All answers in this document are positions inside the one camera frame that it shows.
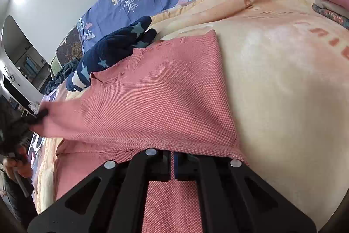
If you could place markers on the dark blue-grey crumpled cloth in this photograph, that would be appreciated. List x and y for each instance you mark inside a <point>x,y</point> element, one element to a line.
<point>61,73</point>

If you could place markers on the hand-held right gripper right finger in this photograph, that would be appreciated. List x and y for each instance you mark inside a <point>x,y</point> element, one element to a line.
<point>178,167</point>

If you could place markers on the person's left hand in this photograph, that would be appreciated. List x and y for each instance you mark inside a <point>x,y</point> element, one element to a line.
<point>23,168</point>

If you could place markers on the black and white printed cloth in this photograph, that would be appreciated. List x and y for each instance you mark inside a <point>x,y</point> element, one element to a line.
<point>36,147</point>

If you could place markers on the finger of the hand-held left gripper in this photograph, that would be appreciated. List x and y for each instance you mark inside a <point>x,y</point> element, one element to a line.
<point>41,115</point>

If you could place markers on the cream printed plush blanket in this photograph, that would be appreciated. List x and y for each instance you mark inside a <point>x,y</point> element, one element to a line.
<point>272,85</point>

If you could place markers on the beige folded garment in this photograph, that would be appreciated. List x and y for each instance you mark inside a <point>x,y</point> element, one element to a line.
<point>330,7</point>

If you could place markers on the dark tree-pattern pillow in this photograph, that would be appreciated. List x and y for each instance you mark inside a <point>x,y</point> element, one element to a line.
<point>69,50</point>

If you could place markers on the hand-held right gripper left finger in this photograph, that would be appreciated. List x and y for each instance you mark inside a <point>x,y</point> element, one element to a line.
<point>166,167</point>

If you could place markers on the navy star-print fleece garment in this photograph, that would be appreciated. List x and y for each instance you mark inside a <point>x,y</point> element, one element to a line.
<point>114,47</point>

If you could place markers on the folded pink clothes pile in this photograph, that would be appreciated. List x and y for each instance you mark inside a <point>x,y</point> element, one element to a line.
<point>332,16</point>

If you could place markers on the pink knit sweater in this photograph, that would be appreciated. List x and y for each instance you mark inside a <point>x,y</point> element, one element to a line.
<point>163,91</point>

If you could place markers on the white wall cabinet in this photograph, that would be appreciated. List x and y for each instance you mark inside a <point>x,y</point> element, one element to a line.
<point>16,39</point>

